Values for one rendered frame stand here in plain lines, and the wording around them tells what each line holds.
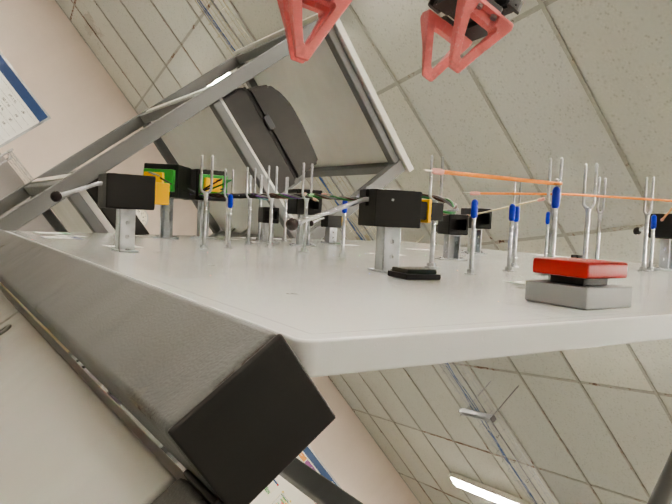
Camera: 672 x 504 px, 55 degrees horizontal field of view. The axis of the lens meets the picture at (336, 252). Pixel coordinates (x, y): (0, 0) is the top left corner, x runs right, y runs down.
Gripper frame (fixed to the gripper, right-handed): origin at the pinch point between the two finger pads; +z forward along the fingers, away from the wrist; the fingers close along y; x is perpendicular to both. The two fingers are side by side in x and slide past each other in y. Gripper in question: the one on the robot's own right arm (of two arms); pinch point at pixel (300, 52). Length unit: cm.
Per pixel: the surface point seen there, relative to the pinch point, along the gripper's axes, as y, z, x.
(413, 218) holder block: -2.1, 13.7, -15.7
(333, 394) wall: 748, 206, -369
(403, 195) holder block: -2.1, 11.6, -13.9
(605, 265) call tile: -27.6, 16.0, -17.9
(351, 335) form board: -35.0, 23.2, 4.7
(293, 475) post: 44, 60, -29
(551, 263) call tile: -24.9, 16.6, -15.4
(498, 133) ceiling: 243, -69, -194
